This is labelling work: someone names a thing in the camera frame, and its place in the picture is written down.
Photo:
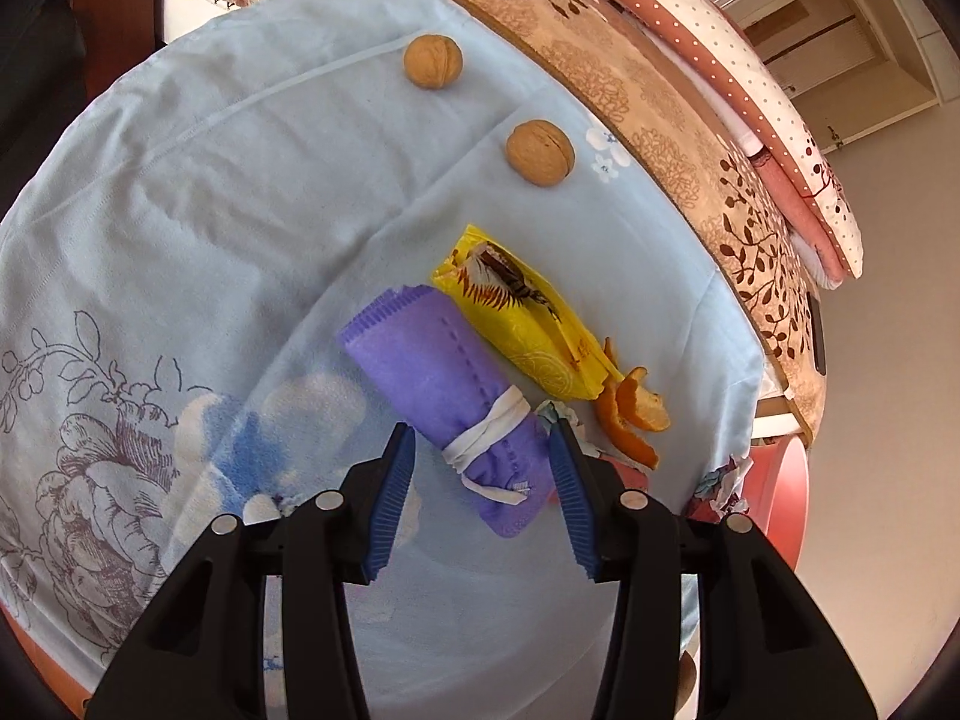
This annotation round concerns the yellow snack wrapper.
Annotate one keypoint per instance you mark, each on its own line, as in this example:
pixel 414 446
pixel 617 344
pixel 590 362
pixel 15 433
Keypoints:
pixel 517 322

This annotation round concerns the light blue floral cloth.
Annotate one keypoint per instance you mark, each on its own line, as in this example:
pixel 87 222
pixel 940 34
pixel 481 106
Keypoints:
pixel 262 202

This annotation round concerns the cream panelled door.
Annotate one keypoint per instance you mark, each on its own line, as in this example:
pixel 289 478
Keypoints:
pixel 832 52

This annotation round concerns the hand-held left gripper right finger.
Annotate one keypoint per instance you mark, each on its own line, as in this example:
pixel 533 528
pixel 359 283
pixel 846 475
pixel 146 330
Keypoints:
pixel 577 510

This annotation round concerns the pink plastic bucket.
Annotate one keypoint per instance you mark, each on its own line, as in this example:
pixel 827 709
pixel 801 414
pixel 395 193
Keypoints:
pixel 784 502

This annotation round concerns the pink dotted folded quilt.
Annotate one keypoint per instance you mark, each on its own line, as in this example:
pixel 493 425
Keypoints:
pixel 757 90

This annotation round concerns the orange peel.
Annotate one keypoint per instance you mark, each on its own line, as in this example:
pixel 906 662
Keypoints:
pixel 637 416

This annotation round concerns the red and white paper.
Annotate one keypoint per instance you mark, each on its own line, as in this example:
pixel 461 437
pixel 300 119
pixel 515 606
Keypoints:
pixel 720 484

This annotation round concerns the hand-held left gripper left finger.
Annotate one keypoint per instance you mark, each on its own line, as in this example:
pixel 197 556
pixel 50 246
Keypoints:
pixel 386 510

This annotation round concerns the black smartphone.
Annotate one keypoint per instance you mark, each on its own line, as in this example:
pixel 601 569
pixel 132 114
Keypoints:
pixel 817 334

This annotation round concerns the walnut with open seam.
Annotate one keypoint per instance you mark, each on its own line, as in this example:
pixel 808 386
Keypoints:
pixel 540 152

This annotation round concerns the purple cloth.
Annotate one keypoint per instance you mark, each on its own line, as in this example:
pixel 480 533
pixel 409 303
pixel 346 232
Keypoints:
pixel 427 367

